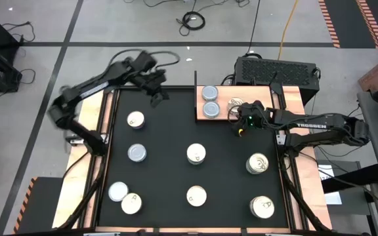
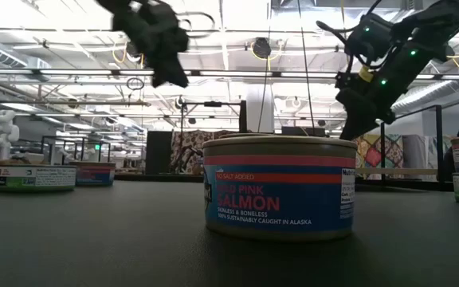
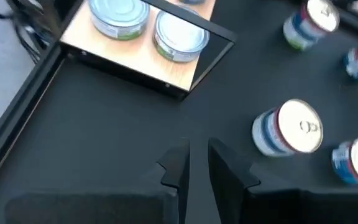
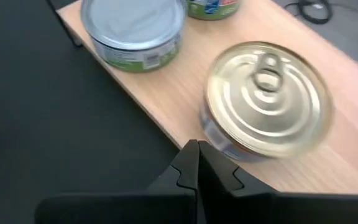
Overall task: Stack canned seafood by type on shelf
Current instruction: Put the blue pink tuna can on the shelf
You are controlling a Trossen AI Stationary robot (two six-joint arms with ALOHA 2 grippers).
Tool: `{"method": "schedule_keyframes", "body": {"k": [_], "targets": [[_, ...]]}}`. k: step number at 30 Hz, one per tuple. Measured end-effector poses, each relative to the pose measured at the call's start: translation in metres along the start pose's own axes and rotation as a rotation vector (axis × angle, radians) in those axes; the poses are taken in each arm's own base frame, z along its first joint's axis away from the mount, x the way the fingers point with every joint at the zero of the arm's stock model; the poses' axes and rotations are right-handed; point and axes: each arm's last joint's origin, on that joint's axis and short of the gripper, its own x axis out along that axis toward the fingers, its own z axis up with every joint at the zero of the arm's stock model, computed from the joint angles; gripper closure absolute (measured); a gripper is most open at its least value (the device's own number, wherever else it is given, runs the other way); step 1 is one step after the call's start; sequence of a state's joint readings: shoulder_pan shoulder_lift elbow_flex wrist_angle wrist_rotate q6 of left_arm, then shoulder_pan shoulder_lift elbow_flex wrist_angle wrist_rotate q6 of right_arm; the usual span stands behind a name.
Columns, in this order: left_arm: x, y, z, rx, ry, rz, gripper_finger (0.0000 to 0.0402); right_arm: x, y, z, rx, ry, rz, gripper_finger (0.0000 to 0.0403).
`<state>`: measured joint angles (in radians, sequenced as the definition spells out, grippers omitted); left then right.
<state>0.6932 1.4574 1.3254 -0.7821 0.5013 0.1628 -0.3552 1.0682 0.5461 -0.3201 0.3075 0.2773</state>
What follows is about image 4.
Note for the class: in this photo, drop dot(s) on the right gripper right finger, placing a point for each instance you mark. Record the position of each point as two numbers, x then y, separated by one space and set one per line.
222 199

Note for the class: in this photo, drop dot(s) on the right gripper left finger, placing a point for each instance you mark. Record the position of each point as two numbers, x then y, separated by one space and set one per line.
179 199

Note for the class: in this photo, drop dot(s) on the blue label salmon can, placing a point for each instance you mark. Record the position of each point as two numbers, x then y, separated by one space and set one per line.
269 102

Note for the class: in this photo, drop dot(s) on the green label tuna can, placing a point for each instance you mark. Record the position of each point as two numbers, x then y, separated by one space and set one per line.
132 28
213 9

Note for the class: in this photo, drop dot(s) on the wooden shelf board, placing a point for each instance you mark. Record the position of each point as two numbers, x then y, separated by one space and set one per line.
337 140

